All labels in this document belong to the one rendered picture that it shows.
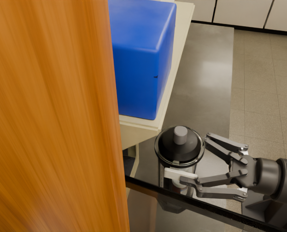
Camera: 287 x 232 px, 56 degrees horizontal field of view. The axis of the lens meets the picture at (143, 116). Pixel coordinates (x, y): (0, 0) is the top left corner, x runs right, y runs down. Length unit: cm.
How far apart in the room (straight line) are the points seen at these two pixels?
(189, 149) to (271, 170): 17
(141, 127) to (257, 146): 208
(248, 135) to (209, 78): 118
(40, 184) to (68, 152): 8
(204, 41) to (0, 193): 136
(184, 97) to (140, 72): 93
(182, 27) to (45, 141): 31
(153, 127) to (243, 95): 246
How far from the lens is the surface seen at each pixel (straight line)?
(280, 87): 298
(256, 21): 369
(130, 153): 88
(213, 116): 112
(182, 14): 50
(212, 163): 97
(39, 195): 32
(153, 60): 24
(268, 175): 61
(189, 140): 58
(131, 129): 30
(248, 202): 202
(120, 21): 28
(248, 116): 254
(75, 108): 17
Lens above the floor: 173
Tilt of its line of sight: 47 degrees down
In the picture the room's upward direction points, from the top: straight up
